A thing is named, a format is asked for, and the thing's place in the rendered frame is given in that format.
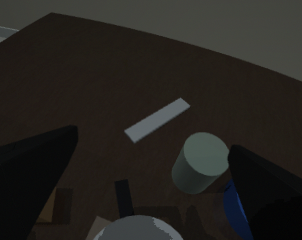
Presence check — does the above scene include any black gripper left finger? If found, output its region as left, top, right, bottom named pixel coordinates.
left=0, top=125, right=79, bottom=240

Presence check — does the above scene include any grey flat bar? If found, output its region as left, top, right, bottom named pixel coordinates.
left=124, top=97, right=191, bottom=144

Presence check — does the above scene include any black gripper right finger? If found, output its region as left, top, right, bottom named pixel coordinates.
left=228, top=144, right=302, bottom=240

